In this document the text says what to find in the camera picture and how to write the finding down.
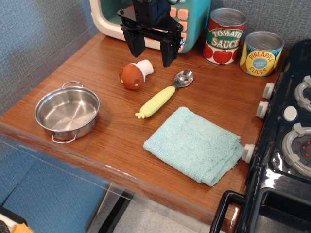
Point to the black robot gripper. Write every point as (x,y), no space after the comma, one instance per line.
(151,19)

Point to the yellow handled metal spoon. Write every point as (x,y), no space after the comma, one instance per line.
(182,79)

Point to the light blue folded towel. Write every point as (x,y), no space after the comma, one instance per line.
(195,146)

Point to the plush brown mushroom toy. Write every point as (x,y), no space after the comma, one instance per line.
(133,75)

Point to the teal toy microwave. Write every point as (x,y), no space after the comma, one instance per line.
(191,14)

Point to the tomato sauce can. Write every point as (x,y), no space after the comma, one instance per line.
(224,33)

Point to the pineapple slices can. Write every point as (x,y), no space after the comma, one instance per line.
(261,53)

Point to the black toy stove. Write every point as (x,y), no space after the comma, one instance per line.
(278,184)

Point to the orange cloth at corner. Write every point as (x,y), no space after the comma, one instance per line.
(21,228)

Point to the steel pot with handles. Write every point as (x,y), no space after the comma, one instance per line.
(69,112)

